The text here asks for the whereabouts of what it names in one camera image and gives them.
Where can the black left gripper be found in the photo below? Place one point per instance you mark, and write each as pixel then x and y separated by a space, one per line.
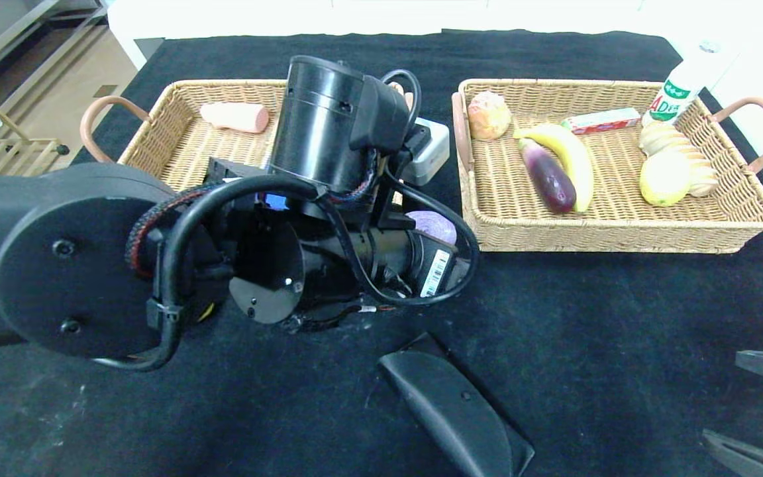
pixel 436 272

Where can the purple garbage bag roll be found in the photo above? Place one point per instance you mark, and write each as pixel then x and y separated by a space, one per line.
pixel 434 225

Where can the purple toy eggplant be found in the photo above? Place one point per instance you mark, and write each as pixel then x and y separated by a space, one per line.
pixel 547 179

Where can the blue microfibre cloth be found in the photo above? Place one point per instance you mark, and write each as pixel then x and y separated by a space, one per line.
pixel 277 201

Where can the yellow toy banana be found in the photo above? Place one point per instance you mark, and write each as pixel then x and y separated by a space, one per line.
pixel 570 152

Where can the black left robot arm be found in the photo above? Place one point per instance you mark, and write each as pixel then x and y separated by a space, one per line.
pixel 57 265

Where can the black leather pouch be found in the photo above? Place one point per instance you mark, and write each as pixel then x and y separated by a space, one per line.
pixel 454 411

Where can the pink toy bun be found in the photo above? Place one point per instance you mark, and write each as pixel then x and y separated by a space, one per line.
pixel 489 116

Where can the yellow toy lemon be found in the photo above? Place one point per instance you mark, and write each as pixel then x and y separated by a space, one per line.
pixel 665 179

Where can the green and red candy box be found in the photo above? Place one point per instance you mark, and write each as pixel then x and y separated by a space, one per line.
pixel 600 122

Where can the pink plastic bottle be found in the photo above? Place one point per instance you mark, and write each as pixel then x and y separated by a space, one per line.
pixel 239 117

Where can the striped toy bread loaf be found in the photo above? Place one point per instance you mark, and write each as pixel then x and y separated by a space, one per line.
pixel 669 139

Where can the white milk drink bottle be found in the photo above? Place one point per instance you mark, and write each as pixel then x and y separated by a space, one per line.
pixel 683 83

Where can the wooden cart with castors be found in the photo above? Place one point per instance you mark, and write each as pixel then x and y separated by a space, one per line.
pixel 17 156

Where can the grey shelf unit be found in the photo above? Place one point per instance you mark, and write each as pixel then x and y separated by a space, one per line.
pixel 30 46

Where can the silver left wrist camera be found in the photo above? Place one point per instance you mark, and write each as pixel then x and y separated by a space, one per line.
pixel 431 156

